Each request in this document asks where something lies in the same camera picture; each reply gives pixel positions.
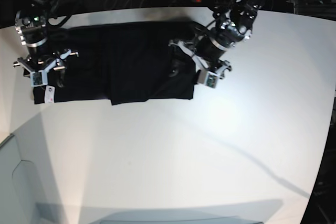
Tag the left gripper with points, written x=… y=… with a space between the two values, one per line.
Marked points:
x=204 y=49

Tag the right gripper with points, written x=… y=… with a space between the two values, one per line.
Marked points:
x=47 y=58

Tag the black T-shirt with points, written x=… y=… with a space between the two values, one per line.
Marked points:
x=123 y=63

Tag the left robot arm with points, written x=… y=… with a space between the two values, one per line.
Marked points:
x=232 y=23

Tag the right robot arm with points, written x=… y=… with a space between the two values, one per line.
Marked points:
x=33 y=26

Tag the white clothing label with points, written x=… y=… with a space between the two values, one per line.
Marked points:
x=49 y=96

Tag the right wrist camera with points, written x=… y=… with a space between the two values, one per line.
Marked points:
x=39 y=78

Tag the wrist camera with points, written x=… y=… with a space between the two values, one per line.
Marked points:
x=208 y=79
x=39 y=78

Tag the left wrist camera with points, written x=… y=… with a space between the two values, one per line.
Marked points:
x=208 y=79

